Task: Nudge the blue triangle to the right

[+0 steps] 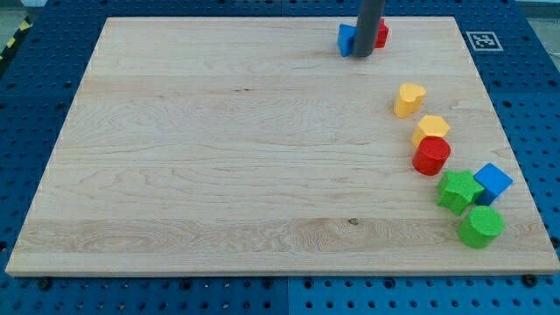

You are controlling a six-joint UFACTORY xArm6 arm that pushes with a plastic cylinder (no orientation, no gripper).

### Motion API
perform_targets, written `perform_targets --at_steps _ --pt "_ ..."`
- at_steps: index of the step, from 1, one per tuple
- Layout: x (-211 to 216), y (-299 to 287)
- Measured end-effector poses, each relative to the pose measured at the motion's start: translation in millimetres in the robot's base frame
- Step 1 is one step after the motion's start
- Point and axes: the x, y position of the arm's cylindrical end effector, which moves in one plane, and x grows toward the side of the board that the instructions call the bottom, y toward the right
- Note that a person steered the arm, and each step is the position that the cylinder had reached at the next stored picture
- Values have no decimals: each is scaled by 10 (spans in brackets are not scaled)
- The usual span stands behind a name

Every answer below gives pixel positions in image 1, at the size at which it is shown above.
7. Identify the blue triangle block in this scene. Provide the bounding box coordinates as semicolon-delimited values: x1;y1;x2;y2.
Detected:
337;24;356;57

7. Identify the light wooden board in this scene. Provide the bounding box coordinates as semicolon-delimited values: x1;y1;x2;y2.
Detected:
6;17;559;277

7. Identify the yellow heart block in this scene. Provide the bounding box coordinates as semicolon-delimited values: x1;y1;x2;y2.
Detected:
393;83;427;118

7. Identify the red cylinder block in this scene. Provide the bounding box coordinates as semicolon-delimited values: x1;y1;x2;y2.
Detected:
412;136;452;176

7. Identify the yellow hexagon block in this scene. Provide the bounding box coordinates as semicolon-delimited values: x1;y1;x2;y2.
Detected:
411;115;451;147

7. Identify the red block behind rod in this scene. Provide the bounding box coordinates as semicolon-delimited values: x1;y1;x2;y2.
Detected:
374;17;389;48

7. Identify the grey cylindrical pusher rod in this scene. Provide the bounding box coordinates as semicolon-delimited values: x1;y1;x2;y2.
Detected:
353;0;386;58

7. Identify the green star block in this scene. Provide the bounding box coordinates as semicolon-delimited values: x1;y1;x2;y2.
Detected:
437;170;485;216

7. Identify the green cylinder block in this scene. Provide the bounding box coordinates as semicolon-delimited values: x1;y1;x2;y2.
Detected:
458;206;506;249

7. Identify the blue cube block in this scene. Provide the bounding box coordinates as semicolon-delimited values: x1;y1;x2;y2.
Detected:
473;163;513;206

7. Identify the white fiducial marker tag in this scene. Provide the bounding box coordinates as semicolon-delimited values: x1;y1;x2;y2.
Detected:
465;31;503;52

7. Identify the yellow black hazard tape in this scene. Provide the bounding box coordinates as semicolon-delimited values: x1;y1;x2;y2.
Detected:
1;15;33;63

